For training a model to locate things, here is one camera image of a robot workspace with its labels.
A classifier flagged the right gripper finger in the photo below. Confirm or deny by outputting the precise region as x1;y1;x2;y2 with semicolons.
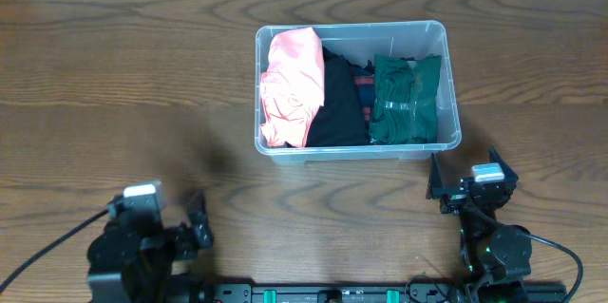
488;145;519;183
426;153;447;199

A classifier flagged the dark green taped cloth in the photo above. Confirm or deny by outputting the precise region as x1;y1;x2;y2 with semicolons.
370;54;442;145

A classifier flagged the black cloth with tape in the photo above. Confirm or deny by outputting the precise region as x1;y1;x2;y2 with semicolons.
306;47;370;147

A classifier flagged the red plaid dark shirt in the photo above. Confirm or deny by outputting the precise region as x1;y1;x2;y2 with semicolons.
349;61;376;128

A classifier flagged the pink shirt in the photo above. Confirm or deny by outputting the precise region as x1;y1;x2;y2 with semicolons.
259;28;325;148

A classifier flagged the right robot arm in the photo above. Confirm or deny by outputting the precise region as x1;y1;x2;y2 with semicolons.
426;147;532;302

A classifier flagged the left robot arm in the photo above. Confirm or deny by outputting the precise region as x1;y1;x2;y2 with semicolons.
87;193;214;303

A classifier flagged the clear plastic storage container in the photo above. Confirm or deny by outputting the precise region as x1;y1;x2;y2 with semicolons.
254;20;463;163

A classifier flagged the right black cable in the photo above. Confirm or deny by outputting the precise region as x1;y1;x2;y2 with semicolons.
515;226;584;303

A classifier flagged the black cable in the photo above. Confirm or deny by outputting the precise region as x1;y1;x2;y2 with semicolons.
515;226;584;303
0;207;110;294

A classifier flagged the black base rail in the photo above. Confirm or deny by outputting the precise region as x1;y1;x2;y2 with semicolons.
189;276;567;303

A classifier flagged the left black cable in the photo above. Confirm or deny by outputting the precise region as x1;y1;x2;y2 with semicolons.
0;207;110;294

